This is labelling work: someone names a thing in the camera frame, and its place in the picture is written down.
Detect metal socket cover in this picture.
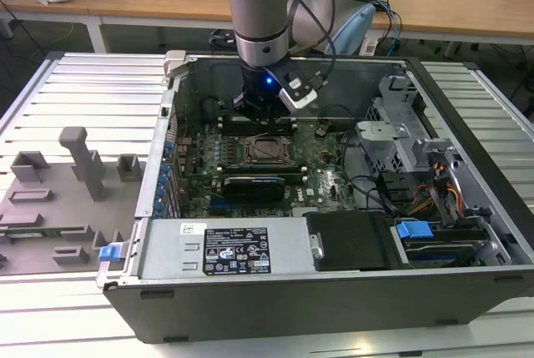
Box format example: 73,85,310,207
244,135,294,166

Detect black graphics card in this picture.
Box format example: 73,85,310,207
223,176,287,209

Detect green motherboard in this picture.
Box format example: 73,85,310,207
174,118,360,219

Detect silver metal drive cage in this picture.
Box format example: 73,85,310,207
356,73,433,175

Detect black label sticker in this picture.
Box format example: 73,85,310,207
203,226,272,275

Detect black plastic shroud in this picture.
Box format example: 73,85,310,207
304,211,395,271

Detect silver power supply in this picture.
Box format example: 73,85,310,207
137,218,318,280

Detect blue disk carrier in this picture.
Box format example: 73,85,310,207
396,218,434,243

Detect black open PC case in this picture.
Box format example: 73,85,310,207
96,51,534,345

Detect grey parts rack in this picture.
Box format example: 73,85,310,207
0,126,148,276

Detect black hard disk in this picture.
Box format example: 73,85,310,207
402,234,489,268

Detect green RAM stick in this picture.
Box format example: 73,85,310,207
0,226,87,239

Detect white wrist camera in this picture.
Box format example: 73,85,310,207
278,76,320,111

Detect grey case handle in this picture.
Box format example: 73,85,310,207
164,49,189,80

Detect blue cable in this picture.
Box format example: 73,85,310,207
376,0,402,57

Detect black cable bundle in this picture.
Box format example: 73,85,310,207
341,140,400,214

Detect silver power supply handle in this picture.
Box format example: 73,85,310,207
309,232,325,260

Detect orange yellow power wires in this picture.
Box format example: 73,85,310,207
411,161,465,217

